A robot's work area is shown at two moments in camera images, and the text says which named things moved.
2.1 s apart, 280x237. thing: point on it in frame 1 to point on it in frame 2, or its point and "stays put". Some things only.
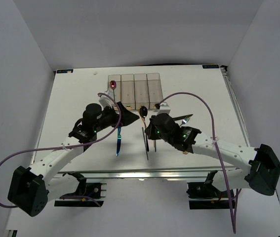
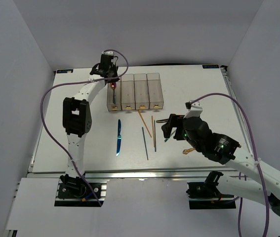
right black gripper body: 153,133 to 175,121
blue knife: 118,141 stays put
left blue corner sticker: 64,71 stays put
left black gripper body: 109,118 to 113,71
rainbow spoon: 113,84 stays put
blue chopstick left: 145,143 stays put
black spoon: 143,112 to 113,88
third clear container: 141,91 stays put
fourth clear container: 154,89 stays put
